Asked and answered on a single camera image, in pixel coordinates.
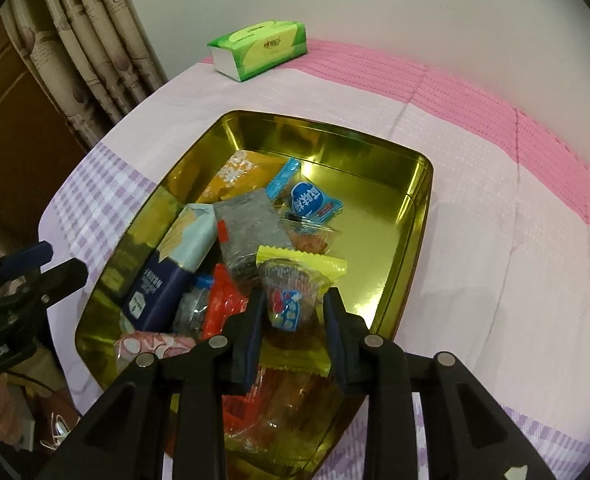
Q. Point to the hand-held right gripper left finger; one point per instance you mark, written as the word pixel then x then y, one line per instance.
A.
pixel 252 345

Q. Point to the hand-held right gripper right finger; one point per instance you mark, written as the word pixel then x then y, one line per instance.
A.
pixel 336 345

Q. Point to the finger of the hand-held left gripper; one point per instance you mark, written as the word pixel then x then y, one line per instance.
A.
pixel 25 256
pixel 60 280

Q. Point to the clear peanut packet red end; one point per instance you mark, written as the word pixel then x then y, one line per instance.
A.
pixel 225 305

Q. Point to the clear packet with blue ends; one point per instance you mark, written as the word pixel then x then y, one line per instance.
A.
pixel 192 307

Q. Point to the clear packet with yellow ends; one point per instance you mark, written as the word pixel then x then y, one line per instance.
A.
pixel 295 285

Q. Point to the brown pastry packet pink pattern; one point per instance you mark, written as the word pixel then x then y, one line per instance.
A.
pixel 150 344

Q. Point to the grey snack packet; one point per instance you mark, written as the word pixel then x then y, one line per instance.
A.
pixel 250 230

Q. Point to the navy and pale blue cracker packet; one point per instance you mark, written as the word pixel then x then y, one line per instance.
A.
pixel 175 260

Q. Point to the small blue candy packet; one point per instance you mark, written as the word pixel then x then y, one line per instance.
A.
pixel 307 200

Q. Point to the gold tin box maroon sides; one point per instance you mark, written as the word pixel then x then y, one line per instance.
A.
pixel 365 200

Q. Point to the yellow snack packet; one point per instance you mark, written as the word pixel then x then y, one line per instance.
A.
pixel 240 175

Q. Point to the person's left hand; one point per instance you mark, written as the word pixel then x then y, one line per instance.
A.
pixel 0 397

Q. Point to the brown wooden door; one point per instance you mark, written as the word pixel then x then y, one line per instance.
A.
pixel 15 125

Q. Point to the pink and purple checked blanket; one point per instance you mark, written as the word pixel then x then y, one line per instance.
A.
pixel 500 210

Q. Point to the beige patterned curtain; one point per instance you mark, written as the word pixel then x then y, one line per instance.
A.
pixel 90 35

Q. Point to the green tissue pack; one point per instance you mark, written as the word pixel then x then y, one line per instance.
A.
pixel 260 50

